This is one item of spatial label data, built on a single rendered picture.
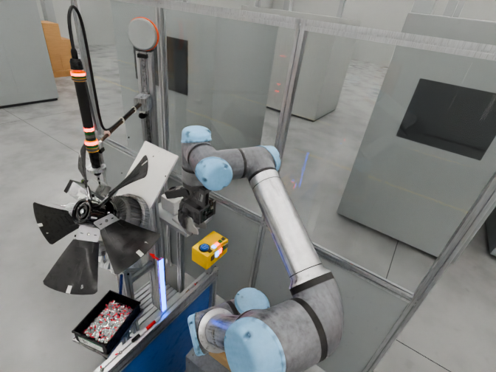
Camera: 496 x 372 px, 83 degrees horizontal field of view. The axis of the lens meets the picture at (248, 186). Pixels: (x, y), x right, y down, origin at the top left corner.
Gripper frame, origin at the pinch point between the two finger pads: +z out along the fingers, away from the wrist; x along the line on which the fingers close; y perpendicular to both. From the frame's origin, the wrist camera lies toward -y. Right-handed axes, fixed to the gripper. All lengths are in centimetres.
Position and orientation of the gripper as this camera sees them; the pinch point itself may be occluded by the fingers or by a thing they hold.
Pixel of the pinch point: (190, 230)
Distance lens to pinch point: 93.5
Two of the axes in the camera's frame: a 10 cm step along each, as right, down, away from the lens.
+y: 8.2, 3.8, -4.2
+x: 5.6, -3.9, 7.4
